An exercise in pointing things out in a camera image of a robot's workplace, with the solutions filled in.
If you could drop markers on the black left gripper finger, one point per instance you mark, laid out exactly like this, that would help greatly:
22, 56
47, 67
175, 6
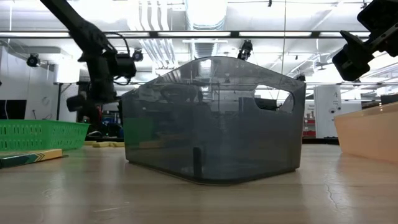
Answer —
77, 103
92, 118

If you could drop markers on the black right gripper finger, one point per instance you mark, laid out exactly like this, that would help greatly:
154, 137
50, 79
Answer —
382, 14
353, 60

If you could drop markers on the green plastic basket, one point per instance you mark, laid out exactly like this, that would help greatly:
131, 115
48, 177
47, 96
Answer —
37, 135

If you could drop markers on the crayon box with crayon picture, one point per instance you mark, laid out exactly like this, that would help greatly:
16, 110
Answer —
18, 160

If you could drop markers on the grey translucent plastic bin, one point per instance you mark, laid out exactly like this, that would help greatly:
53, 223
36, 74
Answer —
217, 140

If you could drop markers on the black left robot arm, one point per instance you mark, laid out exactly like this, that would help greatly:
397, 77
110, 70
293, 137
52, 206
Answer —
71, 21

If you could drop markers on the white box on black stand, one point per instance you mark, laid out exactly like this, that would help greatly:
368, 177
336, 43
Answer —
66, 73

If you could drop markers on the black ceiling spotlight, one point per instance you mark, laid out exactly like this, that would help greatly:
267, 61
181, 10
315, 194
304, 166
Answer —
32, 60
137, 55

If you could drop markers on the orange translucent plastic bin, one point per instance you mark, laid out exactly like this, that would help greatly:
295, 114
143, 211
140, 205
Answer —
370, 133

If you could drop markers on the red shelf rack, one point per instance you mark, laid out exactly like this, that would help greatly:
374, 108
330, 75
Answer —
309, 132

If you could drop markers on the black monitor on stand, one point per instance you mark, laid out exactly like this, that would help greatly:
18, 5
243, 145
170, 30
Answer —
267, 105

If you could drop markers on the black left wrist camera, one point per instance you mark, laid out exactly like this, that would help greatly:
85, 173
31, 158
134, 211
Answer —
124, 65

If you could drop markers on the black ceiling camera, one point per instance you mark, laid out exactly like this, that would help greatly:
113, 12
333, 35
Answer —
300, 77

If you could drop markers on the black wall screen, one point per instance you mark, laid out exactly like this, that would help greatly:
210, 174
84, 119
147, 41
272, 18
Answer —
14, 109

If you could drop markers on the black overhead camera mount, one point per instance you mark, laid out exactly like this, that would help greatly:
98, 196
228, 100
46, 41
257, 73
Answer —
245, 49

